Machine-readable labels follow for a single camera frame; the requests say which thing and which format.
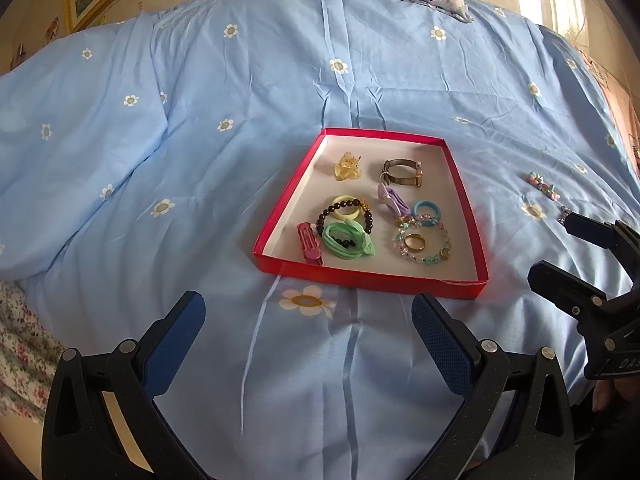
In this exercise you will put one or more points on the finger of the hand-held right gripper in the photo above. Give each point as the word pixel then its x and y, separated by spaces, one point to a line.
pixel 565 287
pixel 592 232

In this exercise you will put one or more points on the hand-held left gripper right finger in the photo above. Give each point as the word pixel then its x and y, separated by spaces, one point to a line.
pixel 442 345

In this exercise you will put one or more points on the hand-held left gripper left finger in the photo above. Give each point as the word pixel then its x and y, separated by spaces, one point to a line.
pixel 172 345

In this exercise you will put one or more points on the red cardboard tray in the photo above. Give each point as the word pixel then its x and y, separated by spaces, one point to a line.
pixel 350 267

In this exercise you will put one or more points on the pink hair clip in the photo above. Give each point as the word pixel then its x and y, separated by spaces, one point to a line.
pixel 310 245

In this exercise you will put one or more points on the person's right hand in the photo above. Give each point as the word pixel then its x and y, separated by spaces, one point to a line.
pixel 607 392

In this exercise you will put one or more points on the orange printed bed sheet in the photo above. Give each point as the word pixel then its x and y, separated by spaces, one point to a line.
pixel 620 105

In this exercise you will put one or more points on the floral patterned sheet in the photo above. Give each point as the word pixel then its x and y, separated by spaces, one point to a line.
pixel 22 340

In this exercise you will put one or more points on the gold mesh-band wristwatch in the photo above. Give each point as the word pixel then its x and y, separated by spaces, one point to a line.
pixel 400 166

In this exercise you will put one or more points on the blue floral blanket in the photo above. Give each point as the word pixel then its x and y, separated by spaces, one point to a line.
pixel 200 160

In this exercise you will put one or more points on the yellow hair claw clip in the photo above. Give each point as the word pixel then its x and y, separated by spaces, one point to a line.
pixel 347 167

